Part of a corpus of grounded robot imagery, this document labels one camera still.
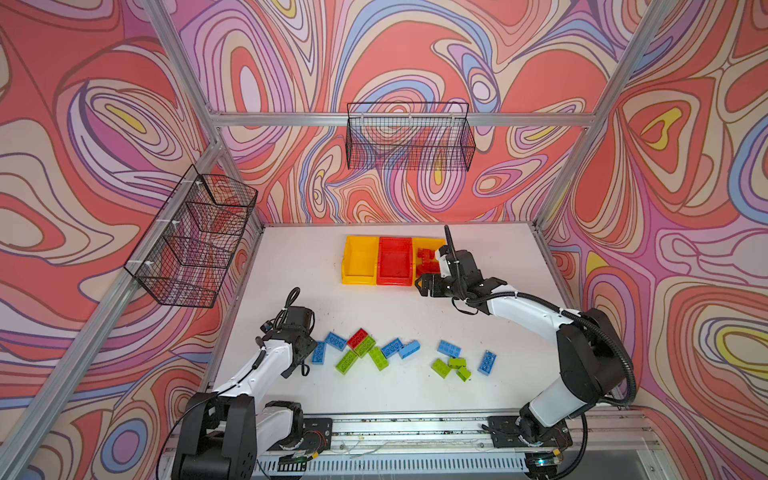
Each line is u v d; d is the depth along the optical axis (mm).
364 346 864
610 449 738
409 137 965
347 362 842
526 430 655
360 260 1078
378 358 846
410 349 861
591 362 449
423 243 1064
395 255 1072
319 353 861
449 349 863
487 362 842
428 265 1012
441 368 838
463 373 817
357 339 882
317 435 721
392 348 865
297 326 696
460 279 688
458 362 838
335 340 885
